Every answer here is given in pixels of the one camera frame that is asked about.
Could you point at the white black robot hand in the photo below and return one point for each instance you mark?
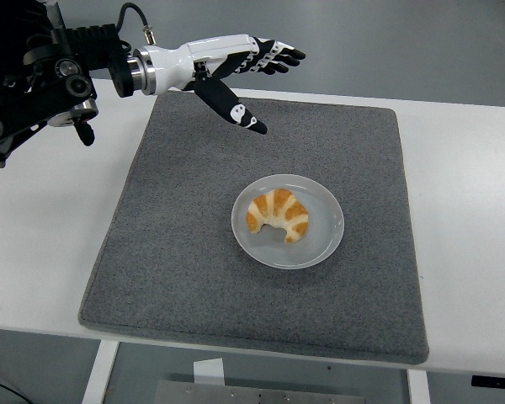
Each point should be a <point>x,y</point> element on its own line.
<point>181,63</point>

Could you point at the golden croissant bread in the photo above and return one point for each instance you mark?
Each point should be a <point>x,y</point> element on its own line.
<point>278,206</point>

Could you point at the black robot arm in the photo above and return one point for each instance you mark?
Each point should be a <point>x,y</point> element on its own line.
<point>33,97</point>

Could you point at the round pale grey plate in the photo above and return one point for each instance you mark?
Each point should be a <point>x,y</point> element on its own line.
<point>273,253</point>

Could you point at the grey felt mat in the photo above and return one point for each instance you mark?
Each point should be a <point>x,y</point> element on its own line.
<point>252,303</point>

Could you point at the white table leg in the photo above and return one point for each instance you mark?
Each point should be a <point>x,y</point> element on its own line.
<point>418,389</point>
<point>100,372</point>

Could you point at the black table control panel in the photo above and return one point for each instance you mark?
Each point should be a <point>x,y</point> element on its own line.
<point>496,381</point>

